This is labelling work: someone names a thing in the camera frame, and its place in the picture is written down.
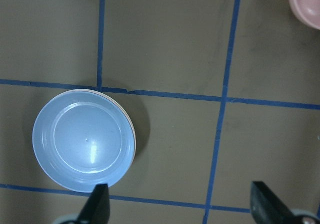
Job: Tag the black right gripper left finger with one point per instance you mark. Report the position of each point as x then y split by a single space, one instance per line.
97 208

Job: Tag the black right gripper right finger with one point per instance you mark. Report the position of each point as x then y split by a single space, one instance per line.
267 208

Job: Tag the blue plate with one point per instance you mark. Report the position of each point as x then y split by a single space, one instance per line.
65 156

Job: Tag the pink plate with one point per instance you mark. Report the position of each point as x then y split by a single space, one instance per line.
106 124

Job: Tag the pink bowl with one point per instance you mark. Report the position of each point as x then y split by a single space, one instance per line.
307 12

